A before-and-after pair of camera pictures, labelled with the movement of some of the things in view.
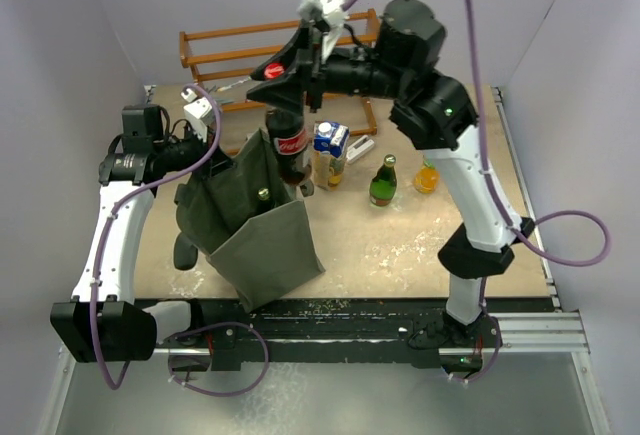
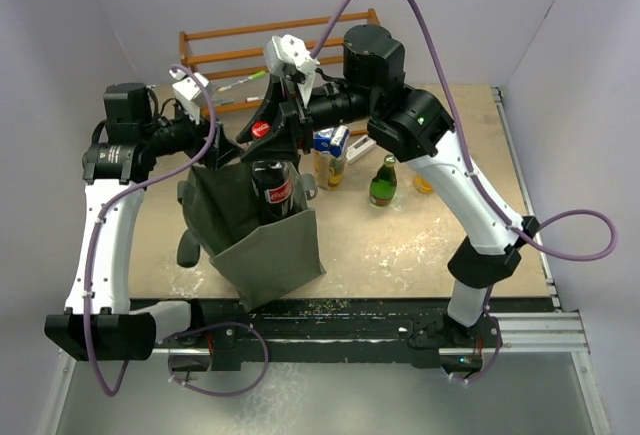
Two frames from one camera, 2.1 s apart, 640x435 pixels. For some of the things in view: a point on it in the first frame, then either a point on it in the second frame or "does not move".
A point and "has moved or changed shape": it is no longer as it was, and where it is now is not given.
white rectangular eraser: (359, 148) does not move
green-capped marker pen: (228, 86) does not move
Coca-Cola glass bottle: (288, 134) has moved or changed shape
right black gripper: (298, 57) → (297, 127)
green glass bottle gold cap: (383, 186) does not move
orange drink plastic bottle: (427, 178) does not move
